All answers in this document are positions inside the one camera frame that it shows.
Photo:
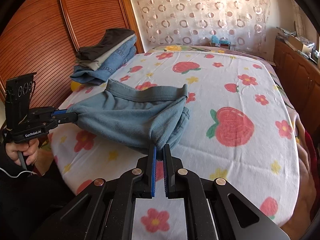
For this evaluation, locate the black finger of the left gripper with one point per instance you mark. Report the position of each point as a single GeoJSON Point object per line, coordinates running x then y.
{"type": "Point", "coordinates": [66, 118]}

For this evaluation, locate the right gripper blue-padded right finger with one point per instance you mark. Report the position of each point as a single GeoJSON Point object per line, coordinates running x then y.
{"type": "Point", "coordinates": [171, 165]}

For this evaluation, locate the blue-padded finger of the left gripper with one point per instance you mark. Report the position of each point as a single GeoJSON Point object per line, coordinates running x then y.
{"type": "Point", "coordinates": [59, 112]}

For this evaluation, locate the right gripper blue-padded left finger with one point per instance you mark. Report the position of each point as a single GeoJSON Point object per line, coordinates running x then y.
{"type": "Point", "coordinates": [146, 185]}

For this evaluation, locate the blue-grey pants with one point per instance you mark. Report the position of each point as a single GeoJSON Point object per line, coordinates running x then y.
{"type": "Point", "coordinates": [135, 118]}

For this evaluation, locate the person's left hand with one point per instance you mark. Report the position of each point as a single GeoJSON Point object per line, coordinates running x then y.
{"type": "Point", "coordinates": [30, 150]}

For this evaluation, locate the folded blue jeans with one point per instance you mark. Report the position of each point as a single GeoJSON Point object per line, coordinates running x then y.
{"type": "Point", "coordinates": [119, 57]}

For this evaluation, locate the folded beige garment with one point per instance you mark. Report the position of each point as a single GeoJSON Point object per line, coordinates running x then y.
{"type": "Point", "coordinates": [96, 64]}

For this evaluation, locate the person's black sleeve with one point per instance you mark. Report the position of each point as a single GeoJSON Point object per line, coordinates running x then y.
{"type": "Point", "coordinates": [30, 201]}

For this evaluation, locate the folded black garment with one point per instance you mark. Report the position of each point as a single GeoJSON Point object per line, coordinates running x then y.
{"type": "Point", "coordinates": [111, 38]}

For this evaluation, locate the blue item on box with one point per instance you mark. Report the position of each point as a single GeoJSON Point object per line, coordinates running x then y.
{"type": "Point", "coordinates": [220, 42]}

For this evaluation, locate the sheer circle-pattern curtain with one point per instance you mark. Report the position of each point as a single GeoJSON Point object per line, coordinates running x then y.
{"type": "Point", "coordinates": [194, 22]}

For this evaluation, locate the wooden window-side cabinet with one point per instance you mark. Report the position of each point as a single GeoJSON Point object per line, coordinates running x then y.
{"type": "Point", "coordinates": [300, 81]}

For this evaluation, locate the cardboard box on cabinet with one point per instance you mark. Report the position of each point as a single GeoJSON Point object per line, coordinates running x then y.
{"type": "Point", "coordinates": [301, 43]}

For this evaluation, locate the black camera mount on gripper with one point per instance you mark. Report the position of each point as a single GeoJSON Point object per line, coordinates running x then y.
{"type": "Point", "coordinates": [17, 101]}

